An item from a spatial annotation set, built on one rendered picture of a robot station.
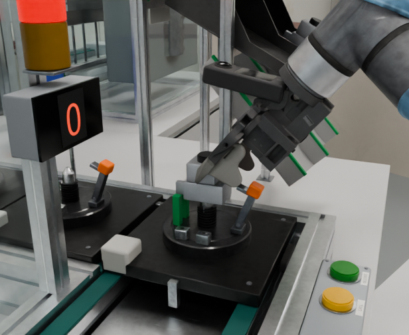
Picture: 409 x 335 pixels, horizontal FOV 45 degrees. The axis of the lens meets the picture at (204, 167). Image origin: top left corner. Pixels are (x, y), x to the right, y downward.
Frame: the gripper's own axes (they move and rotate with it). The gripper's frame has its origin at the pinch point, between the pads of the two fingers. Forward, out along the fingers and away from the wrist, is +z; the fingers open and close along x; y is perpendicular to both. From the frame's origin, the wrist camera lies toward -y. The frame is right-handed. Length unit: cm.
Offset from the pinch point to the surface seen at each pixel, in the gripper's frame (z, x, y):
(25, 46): -7.6, -21.4, -22.0
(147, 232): 14.7, -2.3, 0.4
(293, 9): 73, 546, -71
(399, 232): 60, 205, 98
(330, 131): -2.8, 47.3, 13.8
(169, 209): 14.8, 6.5, 0.3
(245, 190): -2.4, -0.6, 6.8
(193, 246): 6.9, -6.8, 6.9
